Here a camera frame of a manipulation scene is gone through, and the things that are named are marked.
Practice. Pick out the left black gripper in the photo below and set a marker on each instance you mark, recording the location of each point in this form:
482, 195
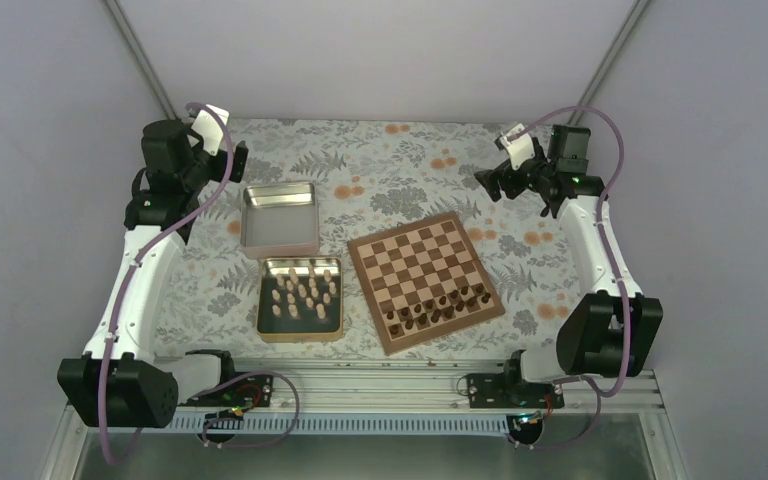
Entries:
238, 162

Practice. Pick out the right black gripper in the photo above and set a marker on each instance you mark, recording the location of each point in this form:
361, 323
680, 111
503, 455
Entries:
492, 184

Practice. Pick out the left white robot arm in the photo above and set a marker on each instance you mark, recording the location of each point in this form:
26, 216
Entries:
116, 381

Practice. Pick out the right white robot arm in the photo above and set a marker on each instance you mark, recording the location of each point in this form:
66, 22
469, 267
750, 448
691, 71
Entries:
611, 330

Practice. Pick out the wooden chess board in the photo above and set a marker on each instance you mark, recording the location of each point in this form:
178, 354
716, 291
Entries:
422, 281

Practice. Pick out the gold tin with pieces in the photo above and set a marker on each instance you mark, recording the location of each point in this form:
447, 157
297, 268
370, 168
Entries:
300, 300

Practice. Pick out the floral table mat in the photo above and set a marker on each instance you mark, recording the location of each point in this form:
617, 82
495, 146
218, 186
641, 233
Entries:
370, 176

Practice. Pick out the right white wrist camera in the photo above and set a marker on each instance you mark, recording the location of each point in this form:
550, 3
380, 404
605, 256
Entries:
518, 144

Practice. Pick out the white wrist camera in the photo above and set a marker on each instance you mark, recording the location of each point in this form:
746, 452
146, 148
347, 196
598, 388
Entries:
518, 144
206, 130

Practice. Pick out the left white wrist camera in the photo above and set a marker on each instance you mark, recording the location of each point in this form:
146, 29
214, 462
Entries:
206, 130

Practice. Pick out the aluminium corner frame post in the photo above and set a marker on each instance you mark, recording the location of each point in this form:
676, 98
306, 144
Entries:
135, 48

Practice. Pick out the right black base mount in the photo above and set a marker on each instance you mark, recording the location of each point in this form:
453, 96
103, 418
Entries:
507, 389

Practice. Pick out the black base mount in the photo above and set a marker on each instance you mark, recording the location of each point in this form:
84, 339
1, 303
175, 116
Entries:
507, 389
242, 396

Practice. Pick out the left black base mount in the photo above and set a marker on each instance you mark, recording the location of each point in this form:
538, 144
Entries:
242, 396

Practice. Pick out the aluminium front rail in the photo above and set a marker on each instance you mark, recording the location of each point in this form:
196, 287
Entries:
403, 397

